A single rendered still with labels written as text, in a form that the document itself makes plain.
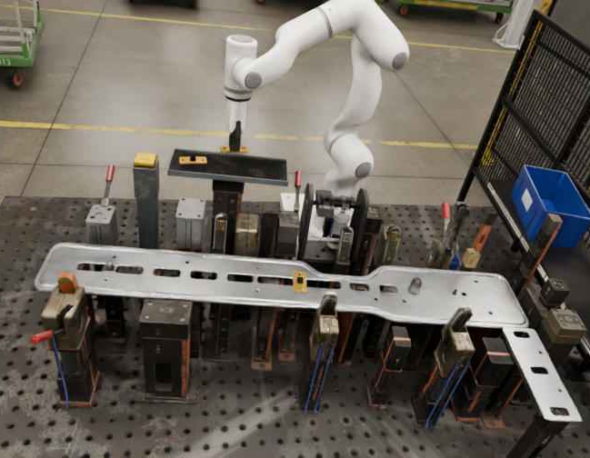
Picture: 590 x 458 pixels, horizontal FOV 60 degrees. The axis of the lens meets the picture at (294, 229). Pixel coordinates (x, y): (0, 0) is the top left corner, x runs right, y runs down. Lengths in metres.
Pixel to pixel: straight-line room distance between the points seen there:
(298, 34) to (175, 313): 0.81
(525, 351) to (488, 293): 0.22
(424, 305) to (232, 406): 0.62
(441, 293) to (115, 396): 0.98
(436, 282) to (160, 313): 0.82
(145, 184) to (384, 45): 0.83
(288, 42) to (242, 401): 1.02
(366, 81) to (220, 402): 1.07
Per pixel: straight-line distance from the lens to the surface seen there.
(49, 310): 1.34
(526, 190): 2.02
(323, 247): 1.67
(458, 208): 1.60
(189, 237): 1.54
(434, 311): 1.53
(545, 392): 1.49
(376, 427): 1.61
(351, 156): 1.76
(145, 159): 1.66
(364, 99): 1.71
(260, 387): 1.61
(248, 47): 1.45
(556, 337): 1.61
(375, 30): 1.59
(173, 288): 1.44
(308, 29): 1.50
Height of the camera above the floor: 2.02
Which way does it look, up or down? 37 degrees down
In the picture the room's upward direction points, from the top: 10 degrees clockwise
